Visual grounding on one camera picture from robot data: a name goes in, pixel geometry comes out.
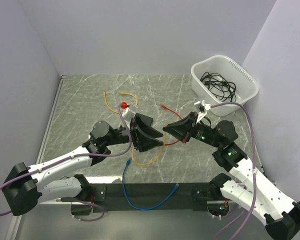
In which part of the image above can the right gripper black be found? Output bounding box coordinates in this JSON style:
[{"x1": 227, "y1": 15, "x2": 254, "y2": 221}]
[{"x1": 163, "y1": 111, "x2": 222, "y2": 148}]

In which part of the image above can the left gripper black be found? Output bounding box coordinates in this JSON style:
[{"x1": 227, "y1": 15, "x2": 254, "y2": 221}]
[{"x1": 104, "y1": 114, "x2": 164, "y2": 152}]

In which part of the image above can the red ethernet cable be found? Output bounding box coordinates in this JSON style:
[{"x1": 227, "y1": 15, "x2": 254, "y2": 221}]
[{"x1": 159, "y1": 104, "x2": 183, "y2": 146}]

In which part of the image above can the orange ethernet cable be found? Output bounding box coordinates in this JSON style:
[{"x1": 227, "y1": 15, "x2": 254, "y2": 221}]
[
  {"x1": 131, "y1": 122, "x2": 169, "y2": 166},
  {"x1": 103, "y1": 91, "x2": 139, "y2": 113}
]

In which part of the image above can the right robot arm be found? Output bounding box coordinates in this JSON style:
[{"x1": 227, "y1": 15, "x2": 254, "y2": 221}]
[{"x1": 163, "y1": 112, "x2": 300, "y2": 240}]

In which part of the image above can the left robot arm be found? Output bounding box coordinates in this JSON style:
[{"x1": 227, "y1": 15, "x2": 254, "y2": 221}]
[{"x1": 2, "y1": 113, "x2": 164, "y2": 216}]

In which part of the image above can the white plastic basin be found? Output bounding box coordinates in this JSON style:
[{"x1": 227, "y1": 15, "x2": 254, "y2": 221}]
[{"x1": 190, "y1": 55, "x2": 259, "y2": 106}]

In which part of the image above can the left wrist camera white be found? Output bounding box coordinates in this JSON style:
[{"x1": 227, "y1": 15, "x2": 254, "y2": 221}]
[{"x1": 118, "y1": 101, "x2": 137, "y2": 122}]

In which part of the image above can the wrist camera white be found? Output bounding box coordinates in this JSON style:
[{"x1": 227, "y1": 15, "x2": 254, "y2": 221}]
[
  {"x1": 194, "y1": 100, "x2": 211, "y2": 124},
  {"x1": 118, "y1": 101, "x2": 137, "y2": 122}
]

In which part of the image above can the blue ethernet cable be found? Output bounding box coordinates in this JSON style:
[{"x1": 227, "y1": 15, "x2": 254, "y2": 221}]
[{"x1": 121, "y1": 157, "x2": 180, "y2": 210}]

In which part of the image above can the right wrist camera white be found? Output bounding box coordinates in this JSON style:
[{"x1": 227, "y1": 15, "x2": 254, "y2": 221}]
[{"x1": 194, "y1": 100, "x2": 211, "y2": 124}]

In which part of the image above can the black cable bundle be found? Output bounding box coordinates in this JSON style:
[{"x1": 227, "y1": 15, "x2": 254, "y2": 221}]
[{"x1": 199, "y1": 71, "x2": 238, "y2": 105}]

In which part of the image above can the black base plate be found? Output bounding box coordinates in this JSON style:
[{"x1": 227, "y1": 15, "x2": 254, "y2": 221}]
[{"x1": 60, "y1": 182, "x2": 241, "y2": 216}]

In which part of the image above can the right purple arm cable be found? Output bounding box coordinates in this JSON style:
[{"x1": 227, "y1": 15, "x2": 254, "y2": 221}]
[{"x1": 207, "y1": 101, "x2": 257, "y2": 240}]

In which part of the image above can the aluminium rail frame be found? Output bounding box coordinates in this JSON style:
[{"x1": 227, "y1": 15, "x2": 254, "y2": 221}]
[{"x1": 4, "y1": 74, "x2": 66, "y2": 240}]

